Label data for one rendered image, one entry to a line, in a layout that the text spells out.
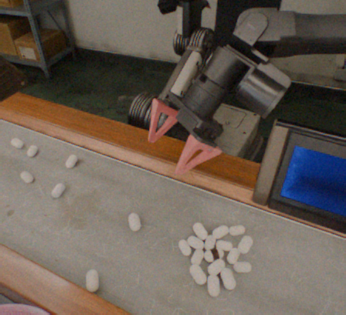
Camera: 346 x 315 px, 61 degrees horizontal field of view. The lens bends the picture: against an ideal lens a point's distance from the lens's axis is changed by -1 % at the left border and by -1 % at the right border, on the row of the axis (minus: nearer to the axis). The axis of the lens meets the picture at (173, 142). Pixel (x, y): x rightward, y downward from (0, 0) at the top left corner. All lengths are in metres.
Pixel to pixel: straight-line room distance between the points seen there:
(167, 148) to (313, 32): 0.42
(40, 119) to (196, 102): 0.56
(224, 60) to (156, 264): 0.37
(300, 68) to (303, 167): 2.28
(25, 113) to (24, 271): 0.51
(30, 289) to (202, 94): 0.42
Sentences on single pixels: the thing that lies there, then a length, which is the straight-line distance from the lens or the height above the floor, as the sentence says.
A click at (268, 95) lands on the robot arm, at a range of 0.47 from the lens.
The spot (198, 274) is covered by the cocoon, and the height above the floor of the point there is 0.76.
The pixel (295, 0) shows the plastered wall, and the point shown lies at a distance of 2.38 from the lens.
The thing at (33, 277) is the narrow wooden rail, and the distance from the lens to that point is 0.60.
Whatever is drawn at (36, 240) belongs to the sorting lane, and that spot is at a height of 0.74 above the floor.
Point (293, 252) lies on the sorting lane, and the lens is 0.64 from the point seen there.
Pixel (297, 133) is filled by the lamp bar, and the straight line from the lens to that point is 0.27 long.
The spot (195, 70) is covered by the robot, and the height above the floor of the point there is 0.83.
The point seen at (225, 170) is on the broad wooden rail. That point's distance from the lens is 0.71.
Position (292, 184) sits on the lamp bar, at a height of 1.07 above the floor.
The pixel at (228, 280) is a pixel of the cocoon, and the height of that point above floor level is 0.76.
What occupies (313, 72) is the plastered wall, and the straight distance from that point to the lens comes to 2.55.
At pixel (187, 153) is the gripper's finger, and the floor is 0.96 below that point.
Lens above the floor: 1.26
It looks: 40 degrees down
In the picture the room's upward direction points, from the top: straight up
